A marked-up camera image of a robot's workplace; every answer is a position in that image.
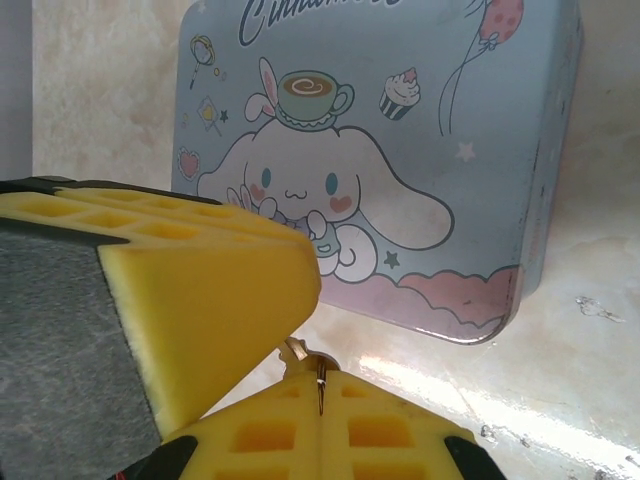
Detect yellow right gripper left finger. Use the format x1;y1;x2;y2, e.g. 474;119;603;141
0;174;322;480

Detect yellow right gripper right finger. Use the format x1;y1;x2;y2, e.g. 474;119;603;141
119;364;501;480

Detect metal key ring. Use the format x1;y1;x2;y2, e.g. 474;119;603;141
313;355;331;417

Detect small brass key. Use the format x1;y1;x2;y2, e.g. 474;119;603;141
278;337;342;377

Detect blue cartoon tin box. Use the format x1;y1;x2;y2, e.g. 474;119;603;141
171;0;586;347

